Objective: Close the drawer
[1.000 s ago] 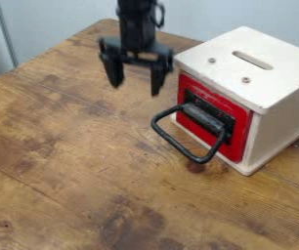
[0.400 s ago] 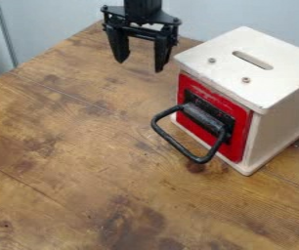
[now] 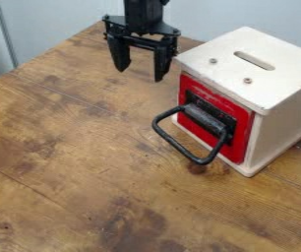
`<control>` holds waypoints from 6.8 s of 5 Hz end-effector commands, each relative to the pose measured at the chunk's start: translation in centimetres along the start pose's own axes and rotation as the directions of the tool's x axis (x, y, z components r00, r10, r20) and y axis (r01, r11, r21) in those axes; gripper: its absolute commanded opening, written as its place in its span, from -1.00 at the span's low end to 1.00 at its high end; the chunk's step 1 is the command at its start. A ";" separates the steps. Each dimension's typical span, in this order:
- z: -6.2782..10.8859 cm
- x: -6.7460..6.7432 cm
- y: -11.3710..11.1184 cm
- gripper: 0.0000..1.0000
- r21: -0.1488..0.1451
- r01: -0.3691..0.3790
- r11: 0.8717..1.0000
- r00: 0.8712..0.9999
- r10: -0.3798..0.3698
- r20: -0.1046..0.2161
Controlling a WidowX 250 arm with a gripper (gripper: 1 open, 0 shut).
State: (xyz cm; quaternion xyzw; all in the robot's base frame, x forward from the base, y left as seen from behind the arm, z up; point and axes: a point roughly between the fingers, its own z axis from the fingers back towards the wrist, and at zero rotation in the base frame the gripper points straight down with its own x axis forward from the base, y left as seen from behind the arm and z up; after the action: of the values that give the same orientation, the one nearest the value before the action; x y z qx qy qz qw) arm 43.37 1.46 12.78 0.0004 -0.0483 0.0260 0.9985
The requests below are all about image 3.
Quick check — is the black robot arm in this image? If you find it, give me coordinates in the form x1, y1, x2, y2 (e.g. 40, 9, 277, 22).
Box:
103, 0, 182, 82

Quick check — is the red wooden drawer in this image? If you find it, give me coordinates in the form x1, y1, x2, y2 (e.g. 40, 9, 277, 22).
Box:
179, 73, 255, 164

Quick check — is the white wooden drawer cabinet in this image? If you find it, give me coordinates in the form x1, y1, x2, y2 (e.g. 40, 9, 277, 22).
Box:
178, 27, 301, 177

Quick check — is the black metal drawer handle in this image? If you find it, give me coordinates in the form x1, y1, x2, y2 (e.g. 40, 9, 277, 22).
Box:
151, 103, 230, 166

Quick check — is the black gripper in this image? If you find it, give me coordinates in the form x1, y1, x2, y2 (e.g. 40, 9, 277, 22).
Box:
103, 0, 182, 82

